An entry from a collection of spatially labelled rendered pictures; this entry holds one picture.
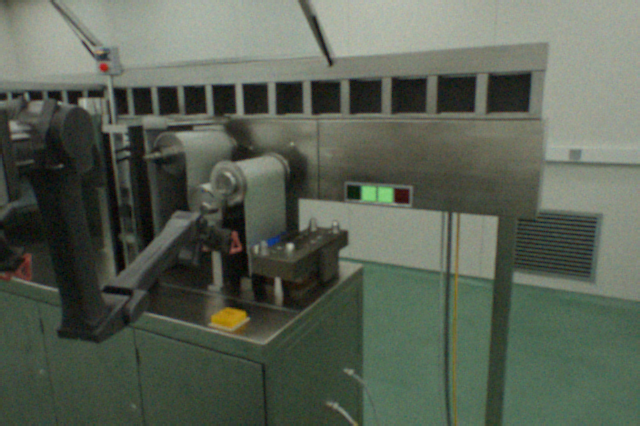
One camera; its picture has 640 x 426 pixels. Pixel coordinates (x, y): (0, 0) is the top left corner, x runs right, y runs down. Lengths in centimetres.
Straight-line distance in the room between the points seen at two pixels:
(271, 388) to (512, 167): 95
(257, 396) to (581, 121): 308
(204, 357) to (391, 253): 302
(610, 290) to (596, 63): 163
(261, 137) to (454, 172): 75
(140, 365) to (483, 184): 123
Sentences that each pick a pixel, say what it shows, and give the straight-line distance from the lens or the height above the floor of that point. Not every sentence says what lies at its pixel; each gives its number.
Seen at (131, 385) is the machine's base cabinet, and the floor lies 60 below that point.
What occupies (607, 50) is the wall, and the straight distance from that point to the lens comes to 387.
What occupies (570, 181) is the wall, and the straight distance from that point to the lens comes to 390.
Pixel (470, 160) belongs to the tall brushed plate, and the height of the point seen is 131.
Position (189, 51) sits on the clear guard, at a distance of 206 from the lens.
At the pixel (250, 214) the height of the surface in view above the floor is 115.
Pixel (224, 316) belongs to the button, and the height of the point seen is 92.
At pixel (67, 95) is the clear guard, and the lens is 237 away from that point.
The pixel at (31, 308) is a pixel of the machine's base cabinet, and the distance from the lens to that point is 208.
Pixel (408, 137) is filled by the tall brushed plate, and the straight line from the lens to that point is 160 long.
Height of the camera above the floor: 151
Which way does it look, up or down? 13 degrees down
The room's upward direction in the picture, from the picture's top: 1 degrees counter-clockwise
